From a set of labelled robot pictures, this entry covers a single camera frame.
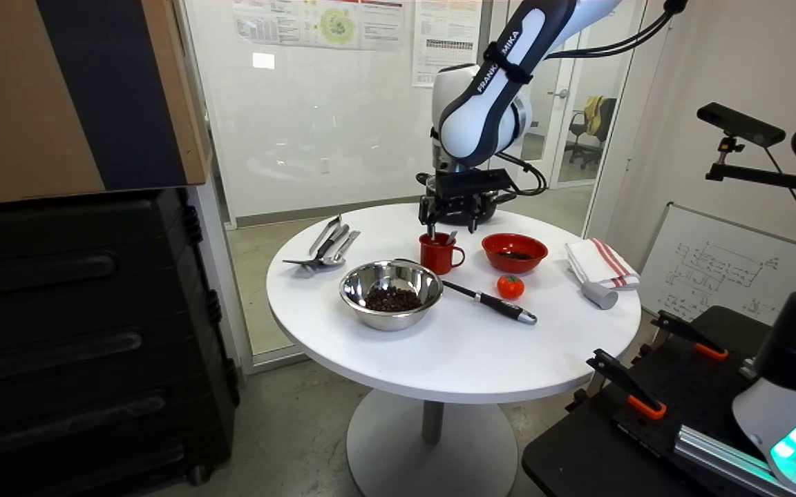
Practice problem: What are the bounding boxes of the silver metal bowl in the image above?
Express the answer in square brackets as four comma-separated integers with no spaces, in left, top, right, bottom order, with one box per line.
[336,259,446,335]

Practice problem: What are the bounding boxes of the coffee beans in red bowl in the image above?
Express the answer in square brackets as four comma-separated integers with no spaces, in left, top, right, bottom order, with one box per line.
[497,241,535,262]

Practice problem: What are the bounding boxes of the black ladle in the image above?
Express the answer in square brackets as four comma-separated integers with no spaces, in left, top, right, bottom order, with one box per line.
[393,258,541,328]

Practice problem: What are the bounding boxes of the black perforated work table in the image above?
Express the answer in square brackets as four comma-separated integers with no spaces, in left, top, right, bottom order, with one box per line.
[519,303,796,497]

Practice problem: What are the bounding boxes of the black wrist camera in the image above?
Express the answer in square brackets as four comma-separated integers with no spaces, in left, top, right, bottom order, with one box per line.
[415,166,522,198]

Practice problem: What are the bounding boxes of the red mug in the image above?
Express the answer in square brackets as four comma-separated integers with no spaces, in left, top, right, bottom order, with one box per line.
[418,229,468,277]

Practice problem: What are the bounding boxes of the aluminium rail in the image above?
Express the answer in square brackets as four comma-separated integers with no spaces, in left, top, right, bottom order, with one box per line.
[671,423,787,497]

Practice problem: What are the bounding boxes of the coffee beans in silver bowl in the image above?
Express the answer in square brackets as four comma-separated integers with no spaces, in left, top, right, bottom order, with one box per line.
[363,284,425,316]

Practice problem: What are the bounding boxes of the black clamp with orange grip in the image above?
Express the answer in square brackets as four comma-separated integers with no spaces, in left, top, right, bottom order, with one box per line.
[649,309,733,364]
[585,346,669,425]

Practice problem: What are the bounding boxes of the red bowl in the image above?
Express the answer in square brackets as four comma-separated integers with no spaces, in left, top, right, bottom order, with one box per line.
[477,231,551,277]

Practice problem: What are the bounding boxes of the black storage case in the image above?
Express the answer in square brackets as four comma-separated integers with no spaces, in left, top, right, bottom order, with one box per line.
[0,187,244,497]

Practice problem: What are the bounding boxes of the brown cardboard box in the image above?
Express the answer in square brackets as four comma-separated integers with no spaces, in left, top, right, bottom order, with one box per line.
[0,0,209,209]

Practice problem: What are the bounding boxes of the poster with green circle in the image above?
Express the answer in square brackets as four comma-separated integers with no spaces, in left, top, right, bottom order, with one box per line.
[230,0,410,53]

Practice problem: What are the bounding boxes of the orange toy tomato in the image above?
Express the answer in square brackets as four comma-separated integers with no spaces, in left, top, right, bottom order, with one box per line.
[494,273,529,303]

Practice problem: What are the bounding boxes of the white table pedestal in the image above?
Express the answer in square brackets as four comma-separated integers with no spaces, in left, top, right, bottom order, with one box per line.
[345,389,519,497]

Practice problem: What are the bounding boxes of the small whiteboard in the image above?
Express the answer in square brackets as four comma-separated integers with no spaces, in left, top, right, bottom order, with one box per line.
[639,201,796,327]

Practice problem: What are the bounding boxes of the silver metal tongs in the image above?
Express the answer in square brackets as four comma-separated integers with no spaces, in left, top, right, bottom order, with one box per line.
[310,218,365,270]

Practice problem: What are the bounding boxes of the black cooking pot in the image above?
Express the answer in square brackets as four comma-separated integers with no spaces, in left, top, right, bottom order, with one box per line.
[415,175,519,229]

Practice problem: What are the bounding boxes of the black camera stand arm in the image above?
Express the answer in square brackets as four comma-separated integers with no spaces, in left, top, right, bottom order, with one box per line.
[705,135,796,198]

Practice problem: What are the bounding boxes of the black camera on stand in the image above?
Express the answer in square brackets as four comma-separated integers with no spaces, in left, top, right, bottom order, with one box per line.
[694,99,787,150]

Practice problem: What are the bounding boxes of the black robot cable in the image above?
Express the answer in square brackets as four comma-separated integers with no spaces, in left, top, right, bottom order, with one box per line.
[544,0,692,64]

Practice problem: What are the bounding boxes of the white towel with red stripes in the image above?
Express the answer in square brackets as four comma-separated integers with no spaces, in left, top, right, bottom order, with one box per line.
[563,234,642,293]

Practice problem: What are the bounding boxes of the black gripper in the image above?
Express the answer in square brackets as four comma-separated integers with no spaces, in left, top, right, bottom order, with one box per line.
[421,176,497,241]

